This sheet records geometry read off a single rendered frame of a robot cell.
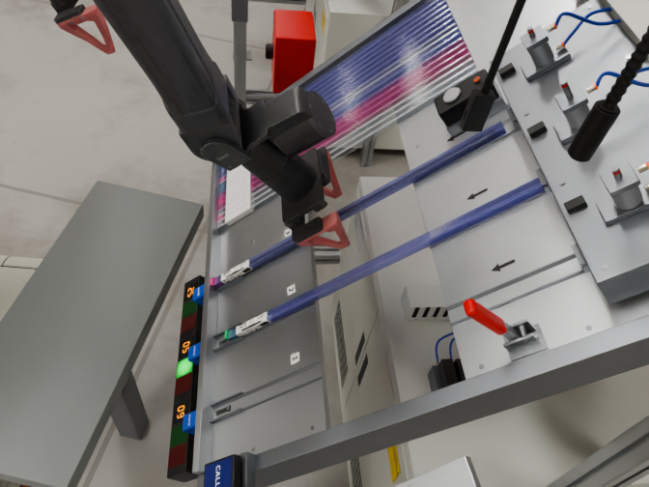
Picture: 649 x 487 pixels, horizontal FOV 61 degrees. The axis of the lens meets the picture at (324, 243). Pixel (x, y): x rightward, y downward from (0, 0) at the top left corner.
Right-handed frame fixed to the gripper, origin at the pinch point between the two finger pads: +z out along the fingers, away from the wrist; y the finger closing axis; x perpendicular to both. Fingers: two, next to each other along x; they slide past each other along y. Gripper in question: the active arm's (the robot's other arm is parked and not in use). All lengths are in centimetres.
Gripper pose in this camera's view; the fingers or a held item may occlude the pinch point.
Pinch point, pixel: (339, 217)
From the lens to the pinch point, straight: 79.0
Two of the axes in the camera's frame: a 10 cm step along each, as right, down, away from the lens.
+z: 6.0, 4.6, 6.6
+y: -0.9, -7.8, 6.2
